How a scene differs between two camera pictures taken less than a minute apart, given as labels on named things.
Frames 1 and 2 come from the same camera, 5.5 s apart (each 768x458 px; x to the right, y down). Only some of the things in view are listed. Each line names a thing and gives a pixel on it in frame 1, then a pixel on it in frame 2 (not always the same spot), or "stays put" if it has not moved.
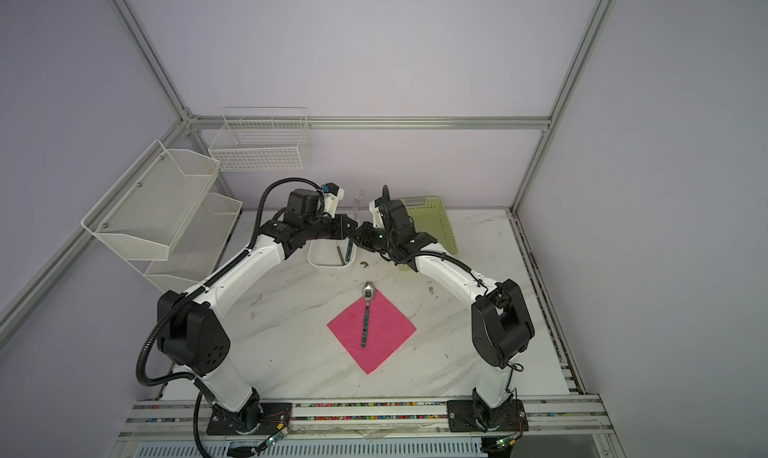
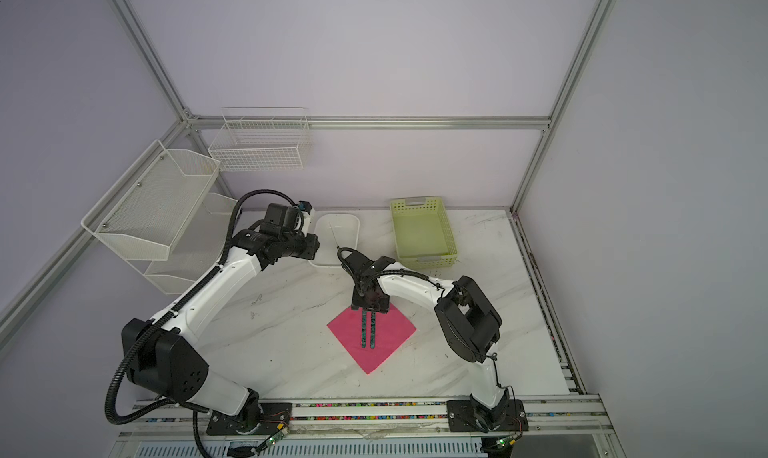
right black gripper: [365, 230] → [380, 306]
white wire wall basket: [261, 138] stays put
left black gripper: [342, 231] → [312, 245]
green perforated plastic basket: [427, 215] stays put
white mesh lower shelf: [198, 248] stays put
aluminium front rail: [569, 416] stays put
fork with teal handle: [358, 197] → [372, 329]
